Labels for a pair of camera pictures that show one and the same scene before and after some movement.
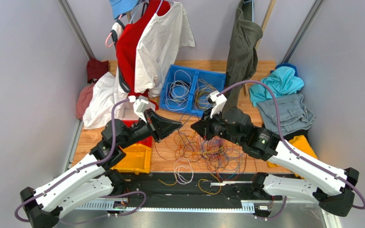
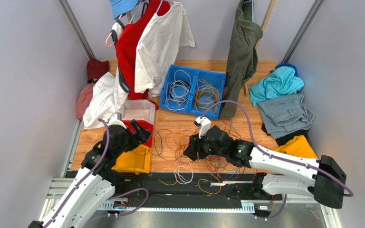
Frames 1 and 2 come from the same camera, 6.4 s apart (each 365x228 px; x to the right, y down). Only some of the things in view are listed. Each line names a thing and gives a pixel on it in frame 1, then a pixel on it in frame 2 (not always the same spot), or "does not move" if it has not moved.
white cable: x=178 y=90 does not move
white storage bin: x=128 y=109 does not move
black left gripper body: x=151 y=128 to x=131 y=141
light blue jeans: x=293 y=114 does not move
